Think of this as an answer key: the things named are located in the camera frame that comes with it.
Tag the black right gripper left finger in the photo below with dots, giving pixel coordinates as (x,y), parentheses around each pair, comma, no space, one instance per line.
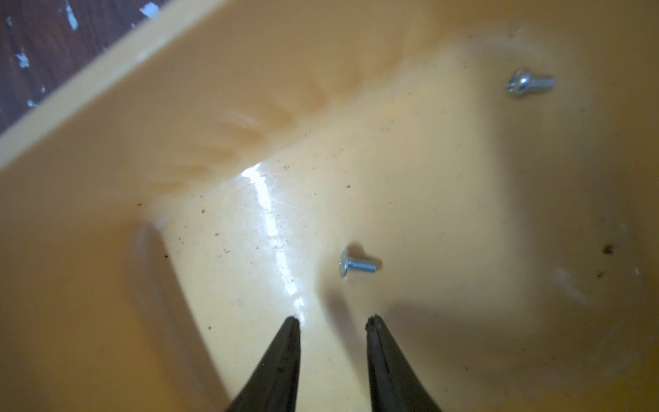
(274,383)

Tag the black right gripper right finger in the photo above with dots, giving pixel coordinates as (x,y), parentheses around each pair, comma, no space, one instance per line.
(393,383)

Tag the silver screw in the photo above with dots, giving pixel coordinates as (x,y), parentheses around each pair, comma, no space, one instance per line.
(348,263)

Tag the yellow plastic storage box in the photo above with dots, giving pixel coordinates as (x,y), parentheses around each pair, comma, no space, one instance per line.
(169,207)

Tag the silver screw far corner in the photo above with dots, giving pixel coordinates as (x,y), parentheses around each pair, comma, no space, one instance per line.
(524,82)

